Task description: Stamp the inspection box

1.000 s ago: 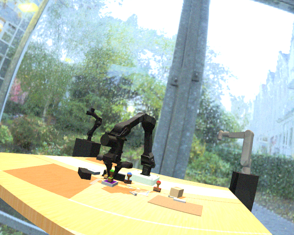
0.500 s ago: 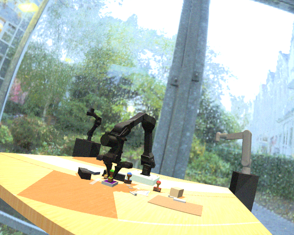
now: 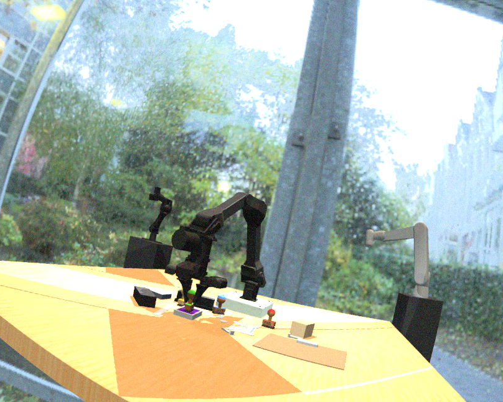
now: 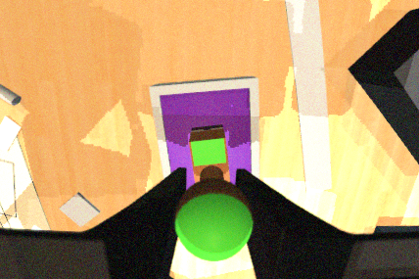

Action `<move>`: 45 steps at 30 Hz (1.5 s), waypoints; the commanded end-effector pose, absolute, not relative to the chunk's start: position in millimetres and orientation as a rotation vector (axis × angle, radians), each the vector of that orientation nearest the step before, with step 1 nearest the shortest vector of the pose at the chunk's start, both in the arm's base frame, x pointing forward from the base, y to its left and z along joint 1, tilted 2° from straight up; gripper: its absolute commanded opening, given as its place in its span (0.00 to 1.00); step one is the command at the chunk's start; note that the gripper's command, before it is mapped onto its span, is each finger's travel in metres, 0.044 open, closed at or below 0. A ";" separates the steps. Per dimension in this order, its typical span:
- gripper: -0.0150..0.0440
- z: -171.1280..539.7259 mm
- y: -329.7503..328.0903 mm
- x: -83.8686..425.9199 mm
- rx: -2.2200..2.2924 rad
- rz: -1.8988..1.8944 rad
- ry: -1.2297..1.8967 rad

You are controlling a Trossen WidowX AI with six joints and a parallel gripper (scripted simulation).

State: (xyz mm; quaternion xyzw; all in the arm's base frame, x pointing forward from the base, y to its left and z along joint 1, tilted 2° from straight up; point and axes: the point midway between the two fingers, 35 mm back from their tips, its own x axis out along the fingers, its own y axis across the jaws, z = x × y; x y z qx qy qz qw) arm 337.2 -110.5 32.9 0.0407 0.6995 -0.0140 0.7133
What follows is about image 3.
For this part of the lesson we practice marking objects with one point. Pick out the yellow rubber stamp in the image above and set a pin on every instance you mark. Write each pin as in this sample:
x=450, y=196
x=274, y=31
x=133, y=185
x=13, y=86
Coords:
x=181, y=301

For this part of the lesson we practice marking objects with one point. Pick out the pale yellow box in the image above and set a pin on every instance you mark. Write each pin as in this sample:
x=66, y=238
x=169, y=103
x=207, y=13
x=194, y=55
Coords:
x=302, y=328

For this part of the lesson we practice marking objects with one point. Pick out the red-handled rubber stamp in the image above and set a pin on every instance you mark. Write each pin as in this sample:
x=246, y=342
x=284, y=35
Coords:
x=269, y=323

